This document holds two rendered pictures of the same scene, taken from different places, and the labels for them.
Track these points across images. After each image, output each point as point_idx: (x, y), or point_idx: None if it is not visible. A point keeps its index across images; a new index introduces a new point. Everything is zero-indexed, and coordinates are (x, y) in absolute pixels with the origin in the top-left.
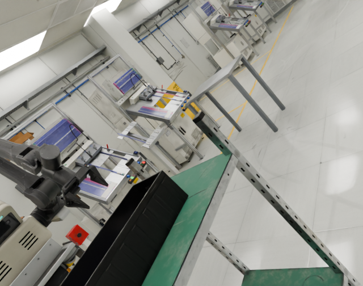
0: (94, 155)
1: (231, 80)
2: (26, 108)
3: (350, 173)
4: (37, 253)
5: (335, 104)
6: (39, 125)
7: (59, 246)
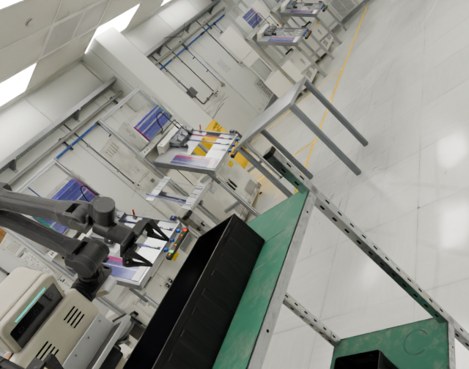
0: None
1: (294, 111)
2: (14, 170)
3: (455, 216)
4: (86, 331)
5: (431, 132)
6: (33, 192)
7: (110, 323)
